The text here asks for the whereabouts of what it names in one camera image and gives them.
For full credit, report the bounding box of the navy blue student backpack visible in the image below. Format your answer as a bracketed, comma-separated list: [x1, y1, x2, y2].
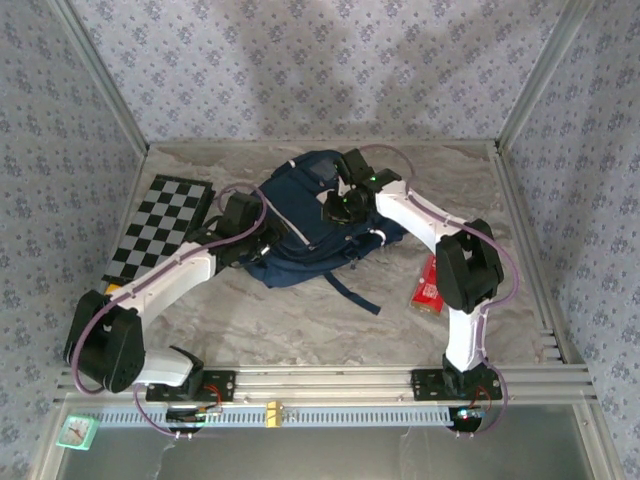
[239, 148, 407, 317]

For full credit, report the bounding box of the red cardboard box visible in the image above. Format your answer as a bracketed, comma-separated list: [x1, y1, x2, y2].
[409, 252, 446, 317]

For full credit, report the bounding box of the black grey folding chessboard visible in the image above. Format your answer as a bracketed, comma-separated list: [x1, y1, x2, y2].
[101, 173, 217, 291]

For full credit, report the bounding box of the small circuit board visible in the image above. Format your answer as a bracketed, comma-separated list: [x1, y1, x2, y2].
[166, 405, 224, 426]
[449, 406, 487, 431]

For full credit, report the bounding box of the grey metal panel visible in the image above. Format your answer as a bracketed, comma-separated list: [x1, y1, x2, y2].
[52, 424, 599, 480]

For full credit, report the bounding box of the mint green square clock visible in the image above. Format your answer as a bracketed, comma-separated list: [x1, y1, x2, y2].
[55, 413, 101, 451]

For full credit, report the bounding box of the aluminium side rail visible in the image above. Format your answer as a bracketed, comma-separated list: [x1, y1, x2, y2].
[492, 144, 586, 369]
[64, 144, 151, 371]

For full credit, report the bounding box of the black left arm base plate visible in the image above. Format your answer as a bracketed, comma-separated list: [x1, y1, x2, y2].
[145, 370, 237, 402]

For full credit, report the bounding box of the aluminium mounting rail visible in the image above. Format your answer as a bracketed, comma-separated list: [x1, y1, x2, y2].
[54, 365, 599, 405]

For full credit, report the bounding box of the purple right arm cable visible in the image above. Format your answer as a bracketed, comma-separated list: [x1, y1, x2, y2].
[357, 143, 521, 441]

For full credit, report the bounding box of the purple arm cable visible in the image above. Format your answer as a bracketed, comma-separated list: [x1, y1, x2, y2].
[72, 184, 269, 441]
[357, 143, 521, 441]

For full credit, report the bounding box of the grey slotted cable duct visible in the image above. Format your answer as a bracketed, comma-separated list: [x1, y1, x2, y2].
[94, 405, 459, 429]

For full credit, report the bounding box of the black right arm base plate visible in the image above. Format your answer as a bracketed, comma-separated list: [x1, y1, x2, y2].
[410, 369, 503, 401]

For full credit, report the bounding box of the aluminium frame post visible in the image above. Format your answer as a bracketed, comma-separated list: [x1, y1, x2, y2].
[494, 0, 596, 154]
[49, 0, 150, 154]

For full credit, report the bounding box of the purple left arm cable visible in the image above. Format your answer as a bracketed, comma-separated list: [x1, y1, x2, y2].
[72, 184, 269, 441]

